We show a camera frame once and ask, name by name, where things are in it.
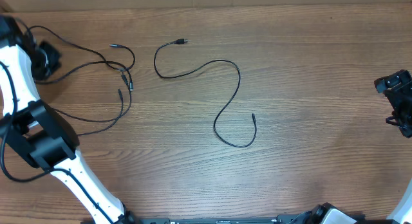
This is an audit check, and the black usb cable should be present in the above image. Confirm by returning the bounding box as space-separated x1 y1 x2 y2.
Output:
153 38 258 149
27 24 136 92
51 72 133 137

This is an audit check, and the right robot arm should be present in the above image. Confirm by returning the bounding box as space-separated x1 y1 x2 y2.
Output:
374 70 411 223

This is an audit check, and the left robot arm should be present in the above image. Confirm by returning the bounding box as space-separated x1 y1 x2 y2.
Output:
1 15 138 223

